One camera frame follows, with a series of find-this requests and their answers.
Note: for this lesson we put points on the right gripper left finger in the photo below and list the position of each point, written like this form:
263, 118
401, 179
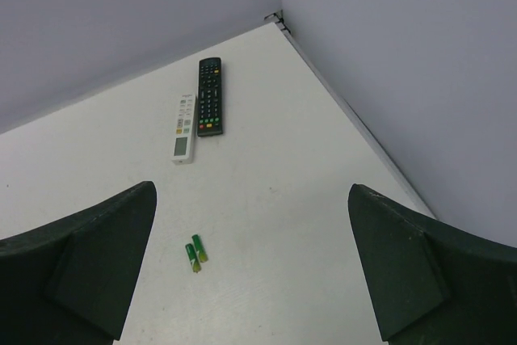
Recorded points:
72, 281

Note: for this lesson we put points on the slim white remote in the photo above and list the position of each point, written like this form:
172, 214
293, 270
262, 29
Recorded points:
184, 130

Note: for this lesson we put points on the black TV remote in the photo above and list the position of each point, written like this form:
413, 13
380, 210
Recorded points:
210, 99

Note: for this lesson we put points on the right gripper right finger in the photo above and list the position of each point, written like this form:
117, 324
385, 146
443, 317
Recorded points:
429, 282

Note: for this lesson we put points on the green aaa battery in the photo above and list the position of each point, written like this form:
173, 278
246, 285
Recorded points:
199, 248
193, 258

